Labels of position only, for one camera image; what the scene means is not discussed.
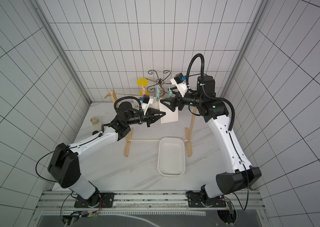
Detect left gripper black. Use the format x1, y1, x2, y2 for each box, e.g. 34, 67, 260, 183
127, 107, 167, 127

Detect teal clothespin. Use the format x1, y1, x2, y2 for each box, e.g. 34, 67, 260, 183
168, 86, 174, 98
156, 85, 161, 101

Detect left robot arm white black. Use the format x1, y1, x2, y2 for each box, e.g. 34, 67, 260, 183
47, 96, 166, 208

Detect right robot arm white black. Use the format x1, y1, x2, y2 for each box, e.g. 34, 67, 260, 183
160, 54, 262, 207

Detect pink clothespin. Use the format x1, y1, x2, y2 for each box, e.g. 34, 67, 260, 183
141, 86, 147, 99

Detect white plastic tray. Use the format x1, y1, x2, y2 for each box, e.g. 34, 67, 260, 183
157, 137, 186, 177

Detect small beige jar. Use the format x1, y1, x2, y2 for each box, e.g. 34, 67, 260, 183
91, 117, 100, 125

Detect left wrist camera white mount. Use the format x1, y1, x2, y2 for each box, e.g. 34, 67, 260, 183
140, 95, 154, 115

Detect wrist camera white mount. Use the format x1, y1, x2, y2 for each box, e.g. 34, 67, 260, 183
170, 73, 188, 97
140, 95, 154, 115

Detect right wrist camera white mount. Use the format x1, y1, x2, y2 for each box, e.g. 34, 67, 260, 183
170, 73, 188, 97

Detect black wire scroll stand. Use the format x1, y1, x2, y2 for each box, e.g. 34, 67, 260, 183
146, 70, 171, 97

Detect wooden string rack frame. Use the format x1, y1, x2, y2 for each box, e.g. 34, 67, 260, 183
105, 90, 196, 157

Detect jute string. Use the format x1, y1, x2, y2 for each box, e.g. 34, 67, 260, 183
104, 91, 178, 99

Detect aluminium mounting rail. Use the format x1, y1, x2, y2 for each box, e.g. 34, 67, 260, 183
37, 190, 266, 215

